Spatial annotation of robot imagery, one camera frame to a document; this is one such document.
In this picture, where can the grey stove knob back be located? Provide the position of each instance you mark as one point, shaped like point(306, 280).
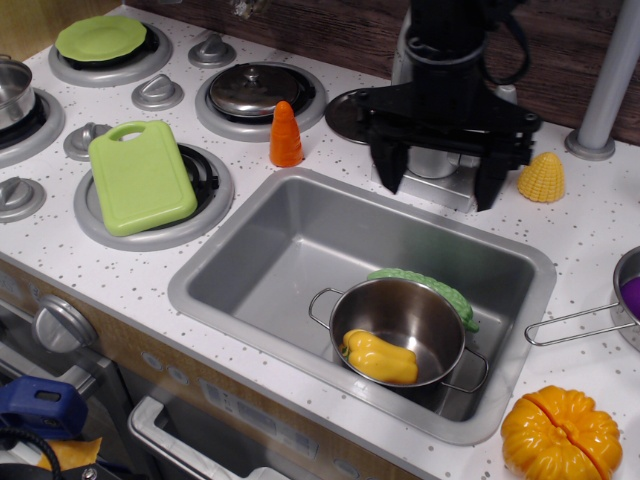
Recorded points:
point(213, 52)

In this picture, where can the back-right stove burner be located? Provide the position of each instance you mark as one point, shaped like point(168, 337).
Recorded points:
point(308, 112)

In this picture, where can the grey stove knob left-middle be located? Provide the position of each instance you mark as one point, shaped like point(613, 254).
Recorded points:
point(76, 144)

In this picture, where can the grey stove knob front-left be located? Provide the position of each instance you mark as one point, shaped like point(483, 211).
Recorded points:
point(20, 198)

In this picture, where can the grey oven door handle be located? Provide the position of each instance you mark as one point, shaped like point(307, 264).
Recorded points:
point(142, 426)

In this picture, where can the green toy vegetable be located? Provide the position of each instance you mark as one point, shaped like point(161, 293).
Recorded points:
point(453, 296)

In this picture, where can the purple toy in saucepan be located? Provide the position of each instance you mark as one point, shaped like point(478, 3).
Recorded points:
point(630, 297)

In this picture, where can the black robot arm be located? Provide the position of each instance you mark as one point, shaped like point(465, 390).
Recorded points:
point(448, 20)

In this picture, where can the front-right stove burner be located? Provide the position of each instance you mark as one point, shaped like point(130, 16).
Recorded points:
point(214, 190)

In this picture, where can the orange tape piece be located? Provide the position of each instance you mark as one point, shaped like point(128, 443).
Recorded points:
point(73, 454)

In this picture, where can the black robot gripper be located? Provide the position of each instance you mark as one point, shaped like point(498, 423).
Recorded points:
point(448, 107)

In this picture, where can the orange toy pumpkin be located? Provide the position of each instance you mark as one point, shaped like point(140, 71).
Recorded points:
point(555, 433)

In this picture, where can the steel pot at left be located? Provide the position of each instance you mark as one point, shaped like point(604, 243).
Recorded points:
point(17, 95)

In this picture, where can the steel lid on counter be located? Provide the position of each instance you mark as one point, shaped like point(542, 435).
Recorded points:
point(350, 116)

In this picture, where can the blue clamp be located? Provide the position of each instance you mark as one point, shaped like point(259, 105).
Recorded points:
point(51, 409)

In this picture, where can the yellow toy bell pepper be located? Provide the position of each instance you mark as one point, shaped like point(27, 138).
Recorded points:
point(378, 359)

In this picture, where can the grey oven dial knob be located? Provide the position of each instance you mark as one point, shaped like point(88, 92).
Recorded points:
point(60, 328)

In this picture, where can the yellow toy corn piece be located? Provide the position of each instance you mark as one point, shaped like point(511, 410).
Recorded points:
point(543, 180)

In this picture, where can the steel lid on burner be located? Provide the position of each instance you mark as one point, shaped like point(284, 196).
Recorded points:
point(253, 91)

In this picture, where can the steel pot in sink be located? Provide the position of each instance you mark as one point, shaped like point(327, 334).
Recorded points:
point(406, 314)

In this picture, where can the grey toy sink basin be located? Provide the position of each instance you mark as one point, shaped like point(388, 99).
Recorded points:
point(301, 232)

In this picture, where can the grey stove knob middle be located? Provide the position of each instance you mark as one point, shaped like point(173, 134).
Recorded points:
point(157, 94)

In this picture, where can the orange toy carrot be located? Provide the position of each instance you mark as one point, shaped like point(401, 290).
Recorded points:
point(285, 143)

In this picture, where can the grey vertical pole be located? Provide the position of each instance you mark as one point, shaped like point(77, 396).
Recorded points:
point(592, 140)

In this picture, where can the back-left stove burner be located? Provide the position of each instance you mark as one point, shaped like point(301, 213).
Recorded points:
point(136, 68)

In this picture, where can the green toy cutting board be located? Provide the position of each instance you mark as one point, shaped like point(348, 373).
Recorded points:
point(140, 178)

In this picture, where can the green toy plate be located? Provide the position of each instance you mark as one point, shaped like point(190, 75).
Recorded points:
point(101, 38)

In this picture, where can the front-left stove burner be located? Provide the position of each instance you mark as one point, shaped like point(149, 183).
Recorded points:
point(40, 139)

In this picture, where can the silver toy faucet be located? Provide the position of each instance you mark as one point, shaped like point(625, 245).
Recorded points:
point(445, 178)

